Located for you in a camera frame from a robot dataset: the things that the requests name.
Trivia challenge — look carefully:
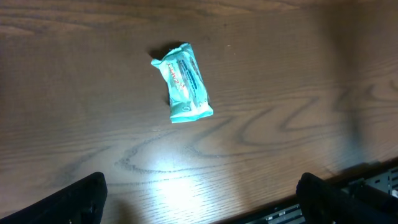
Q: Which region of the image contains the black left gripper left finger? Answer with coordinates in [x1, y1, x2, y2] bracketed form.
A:
[1, 172, 108, 224]

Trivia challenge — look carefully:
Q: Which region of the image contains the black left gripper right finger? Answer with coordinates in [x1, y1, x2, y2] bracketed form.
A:
[296, 172, 397, 224]

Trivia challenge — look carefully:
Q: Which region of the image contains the teal snack wrapper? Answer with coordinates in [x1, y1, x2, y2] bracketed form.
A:
[151, 43, 214, 123]

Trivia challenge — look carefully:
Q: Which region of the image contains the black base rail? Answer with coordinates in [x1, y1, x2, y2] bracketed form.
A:
[235, 169, 397, 224]

